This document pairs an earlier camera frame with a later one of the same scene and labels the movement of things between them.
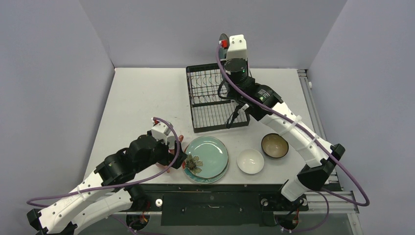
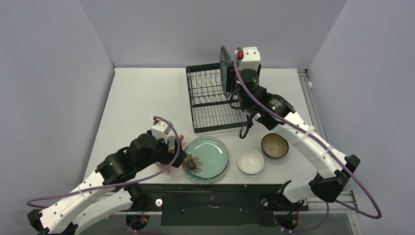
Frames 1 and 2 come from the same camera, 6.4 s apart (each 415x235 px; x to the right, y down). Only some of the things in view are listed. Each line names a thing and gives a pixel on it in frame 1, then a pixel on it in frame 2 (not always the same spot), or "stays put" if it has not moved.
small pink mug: (172, 140) stays put
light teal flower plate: (207, 156) stays put
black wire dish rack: (209, 109) stays put
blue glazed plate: (223, 36) → (225, 61)
